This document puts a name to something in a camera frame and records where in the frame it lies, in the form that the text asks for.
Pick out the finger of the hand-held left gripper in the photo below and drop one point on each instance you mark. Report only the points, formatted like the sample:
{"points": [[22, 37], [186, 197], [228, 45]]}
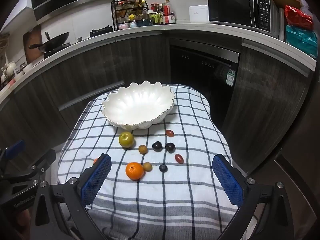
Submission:
{"points": [[15, 147], [41, 162]]}

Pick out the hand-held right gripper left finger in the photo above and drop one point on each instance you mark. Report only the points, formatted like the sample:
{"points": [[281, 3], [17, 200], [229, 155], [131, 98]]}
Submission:
{"points": [[96, 177]]}

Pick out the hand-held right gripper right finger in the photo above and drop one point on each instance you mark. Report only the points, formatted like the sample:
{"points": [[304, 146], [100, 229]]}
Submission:
{"points": [[228, 180]]}

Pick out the green apple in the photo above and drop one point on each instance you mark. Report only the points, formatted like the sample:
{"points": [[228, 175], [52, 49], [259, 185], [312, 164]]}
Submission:
{"points": [[126, 140]]}

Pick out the small brown round fruit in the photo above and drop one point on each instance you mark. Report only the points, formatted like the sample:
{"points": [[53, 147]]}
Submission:
{"points": [[147, 166], [143, 149]]}

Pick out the red grape tomato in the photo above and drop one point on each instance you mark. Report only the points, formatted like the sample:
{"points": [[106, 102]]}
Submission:
{"points": [[179, 158], [169, 133]]}

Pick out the dark blueberry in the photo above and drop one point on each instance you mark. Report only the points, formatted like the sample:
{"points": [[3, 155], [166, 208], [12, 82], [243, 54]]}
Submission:
{"points": [[163, 168]]}

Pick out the dark purple plum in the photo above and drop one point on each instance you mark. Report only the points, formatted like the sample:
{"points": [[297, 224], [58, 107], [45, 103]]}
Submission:
{"points": [[170, 147], [157, 146]]}

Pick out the white scalloped bowl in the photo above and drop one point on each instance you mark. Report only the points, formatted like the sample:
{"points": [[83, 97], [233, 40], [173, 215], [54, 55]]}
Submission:
{"points": [[138, 105]]}

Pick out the white black checked cloth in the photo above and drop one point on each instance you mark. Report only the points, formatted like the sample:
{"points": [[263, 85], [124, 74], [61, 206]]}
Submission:
{"points": [[162, 192]]}

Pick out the white teapot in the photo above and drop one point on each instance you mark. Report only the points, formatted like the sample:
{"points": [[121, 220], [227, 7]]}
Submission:
{"points": [[10, 67]]}

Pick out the green label sticker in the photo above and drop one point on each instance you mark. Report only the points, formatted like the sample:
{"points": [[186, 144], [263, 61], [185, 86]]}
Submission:
{"points": [[231, 77]]}

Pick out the gas stove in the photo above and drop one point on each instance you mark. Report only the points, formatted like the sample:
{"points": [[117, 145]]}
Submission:
{"points": [[56, 51]]}

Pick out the wooden cutting board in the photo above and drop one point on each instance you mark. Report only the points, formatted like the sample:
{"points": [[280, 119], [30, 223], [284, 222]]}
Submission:
{"points": [[31, 42]]}

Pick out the black built-in dishwasher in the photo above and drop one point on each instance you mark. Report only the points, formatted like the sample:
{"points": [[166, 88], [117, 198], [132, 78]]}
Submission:
{"points": [[197, 75]]}

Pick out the dark wood kitchen cabinet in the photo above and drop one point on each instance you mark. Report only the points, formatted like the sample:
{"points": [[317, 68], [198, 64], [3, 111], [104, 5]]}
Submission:
{"points": [[87, 62]]}

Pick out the black wok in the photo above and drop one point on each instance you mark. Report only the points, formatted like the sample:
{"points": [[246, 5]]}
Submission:
{"points": [[56, 40]]}

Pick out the pink small bowl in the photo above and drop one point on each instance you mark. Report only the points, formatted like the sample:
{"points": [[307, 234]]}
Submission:
{"points": [[123, 26]]}

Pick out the teal plastic bag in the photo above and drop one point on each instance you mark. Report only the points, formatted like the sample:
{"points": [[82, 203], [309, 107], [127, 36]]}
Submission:
{"points": [[300, 40]]}

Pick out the blue dish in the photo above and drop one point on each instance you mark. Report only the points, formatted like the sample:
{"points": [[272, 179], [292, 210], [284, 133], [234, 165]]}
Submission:
{"points": [[143, 23]]}

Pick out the white rice cooker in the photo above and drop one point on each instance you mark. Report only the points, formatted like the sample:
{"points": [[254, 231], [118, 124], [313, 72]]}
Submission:
{"points": [[198, 13]]}

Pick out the green plastic container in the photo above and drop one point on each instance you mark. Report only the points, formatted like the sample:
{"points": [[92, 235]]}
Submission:
{"points": [[153, 18]]}

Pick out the black microwave oven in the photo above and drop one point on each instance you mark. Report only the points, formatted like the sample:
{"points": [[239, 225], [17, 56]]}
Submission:
{"points": [[232, 7]]}

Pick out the red plastic bag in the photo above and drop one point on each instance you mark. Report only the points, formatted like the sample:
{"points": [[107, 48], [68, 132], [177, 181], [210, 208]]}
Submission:
{"points": [[297, 16]]}

